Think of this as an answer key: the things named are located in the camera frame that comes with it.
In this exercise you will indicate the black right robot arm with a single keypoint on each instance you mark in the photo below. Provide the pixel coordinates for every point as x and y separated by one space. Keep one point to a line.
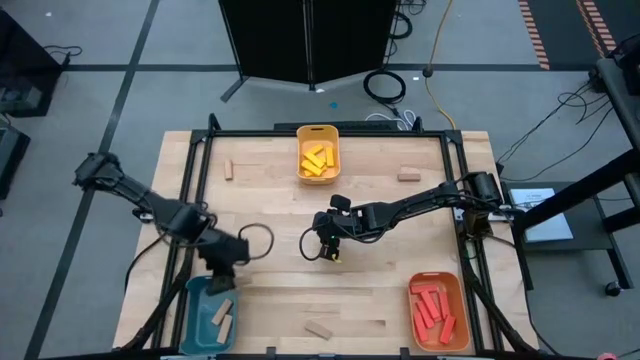
425 200

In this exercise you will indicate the black power strip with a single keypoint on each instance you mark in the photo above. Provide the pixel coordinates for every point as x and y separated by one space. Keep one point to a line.
350 125

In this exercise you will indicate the black metal table frame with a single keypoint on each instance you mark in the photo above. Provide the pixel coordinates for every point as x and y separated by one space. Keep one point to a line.
325 133

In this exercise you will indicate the yellow plastic bin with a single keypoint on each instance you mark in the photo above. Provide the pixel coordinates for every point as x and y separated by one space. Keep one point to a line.
320 139

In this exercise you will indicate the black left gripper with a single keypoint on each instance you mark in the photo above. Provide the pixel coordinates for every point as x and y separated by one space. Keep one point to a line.
225 252

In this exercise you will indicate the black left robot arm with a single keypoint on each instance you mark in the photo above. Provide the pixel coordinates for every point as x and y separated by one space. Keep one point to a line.
165 212

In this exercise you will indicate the black case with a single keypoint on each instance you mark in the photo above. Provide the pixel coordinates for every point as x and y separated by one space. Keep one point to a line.
10 160

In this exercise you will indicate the gray workbench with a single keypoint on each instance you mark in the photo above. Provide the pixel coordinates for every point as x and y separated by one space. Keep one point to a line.
625 105

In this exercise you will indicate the black folding divider panel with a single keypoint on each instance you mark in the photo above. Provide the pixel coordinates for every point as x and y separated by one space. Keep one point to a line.
270 40

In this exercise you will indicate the gray device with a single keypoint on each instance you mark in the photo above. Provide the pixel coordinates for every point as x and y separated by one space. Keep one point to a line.
25 97

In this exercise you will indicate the black desk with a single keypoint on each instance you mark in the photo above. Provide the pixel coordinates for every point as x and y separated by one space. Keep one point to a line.
25 60

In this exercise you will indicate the white paper sheet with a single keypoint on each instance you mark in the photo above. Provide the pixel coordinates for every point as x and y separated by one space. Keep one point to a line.
550 230

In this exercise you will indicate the natural wooden block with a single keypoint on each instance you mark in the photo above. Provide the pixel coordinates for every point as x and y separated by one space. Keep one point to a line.
318 330
228 170
225 330
409 176
222 311

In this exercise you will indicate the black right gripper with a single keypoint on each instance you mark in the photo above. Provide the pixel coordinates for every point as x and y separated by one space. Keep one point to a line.
350 225

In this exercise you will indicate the teal plastic bin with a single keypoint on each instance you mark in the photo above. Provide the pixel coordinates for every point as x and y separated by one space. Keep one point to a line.
200 320

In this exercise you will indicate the black mat orange-striped edges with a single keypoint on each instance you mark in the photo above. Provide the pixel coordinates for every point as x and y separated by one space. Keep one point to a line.
560 25

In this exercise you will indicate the pink object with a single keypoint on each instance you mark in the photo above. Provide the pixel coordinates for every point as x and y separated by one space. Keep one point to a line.
607 357

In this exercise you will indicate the orange plastic bin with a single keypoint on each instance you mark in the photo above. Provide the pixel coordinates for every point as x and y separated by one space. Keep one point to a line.
456 280

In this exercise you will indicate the black cart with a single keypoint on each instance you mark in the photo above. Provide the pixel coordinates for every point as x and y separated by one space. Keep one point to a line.
590 235

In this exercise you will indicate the black caster wheel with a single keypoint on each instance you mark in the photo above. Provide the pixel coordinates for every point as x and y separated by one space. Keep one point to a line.
612 288

